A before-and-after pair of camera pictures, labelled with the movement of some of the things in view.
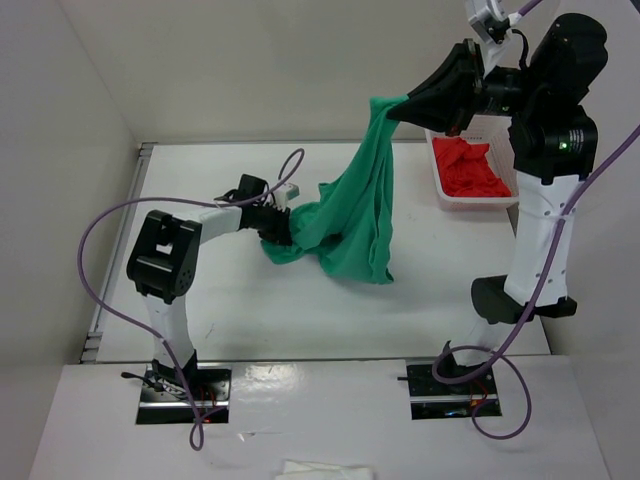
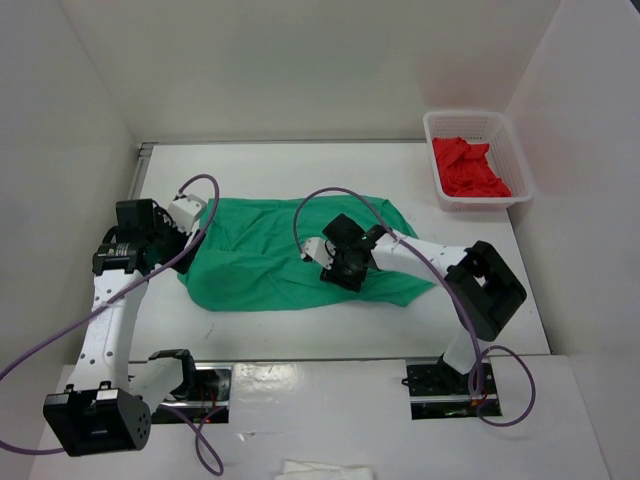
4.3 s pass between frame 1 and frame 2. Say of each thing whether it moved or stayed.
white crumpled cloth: stayed
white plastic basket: stayed
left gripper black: moved
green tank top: moved
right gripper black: moved
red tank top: stayed
